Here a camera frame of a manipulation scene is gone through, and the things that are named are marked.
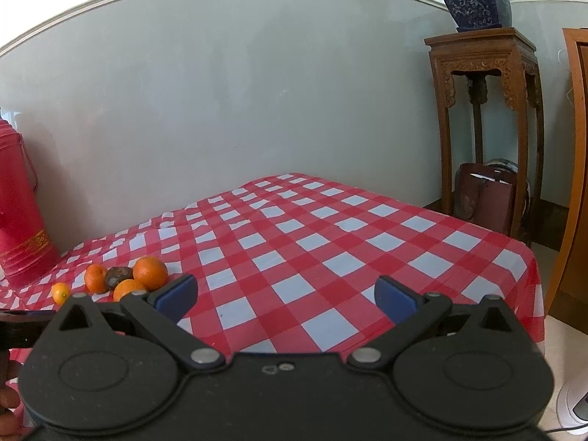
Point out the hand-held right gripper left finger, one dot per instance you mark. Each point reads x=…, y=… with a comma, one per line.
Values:
x=177, y=295

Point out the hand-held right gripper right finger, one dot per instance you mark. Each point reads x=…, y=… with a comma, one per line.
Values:
x=390, y=296

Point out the orange tangerine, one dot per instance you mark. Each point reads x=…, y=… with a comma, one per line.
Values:
x=95, y=279
x=150, y=272
x=126, y=290

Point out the small orange kumquat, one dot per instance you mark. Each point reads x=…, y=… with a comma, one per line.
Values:
x=60, y=292

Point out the small dark brown fruit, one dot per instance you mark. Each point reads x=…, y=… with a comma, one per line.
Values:
x=117, y=276

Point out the person's left hand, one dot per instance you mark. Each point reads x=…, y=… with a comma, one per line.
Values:
x=8, y=395

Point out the red checkered tablecloth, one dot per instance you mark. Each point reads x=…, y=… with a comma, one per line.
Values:
x=321, y=248

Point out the red thermos flask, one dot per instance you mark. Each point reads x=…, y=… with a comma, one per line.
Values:
x=18, y=211

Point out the brown leather bag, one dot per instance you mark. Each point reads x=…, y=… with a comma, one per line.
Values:
x=484, y=200

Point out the white floor appliance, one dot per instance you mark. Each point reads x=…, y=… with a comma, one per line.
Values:
x=572, y=404

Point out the carved wooden plant stand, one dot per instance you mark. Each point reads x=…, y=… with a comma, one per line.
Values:
x=482, y=55

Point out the blue patterned flower pot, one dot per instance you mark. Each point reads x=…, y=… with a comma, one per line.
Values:
x=477, y=7

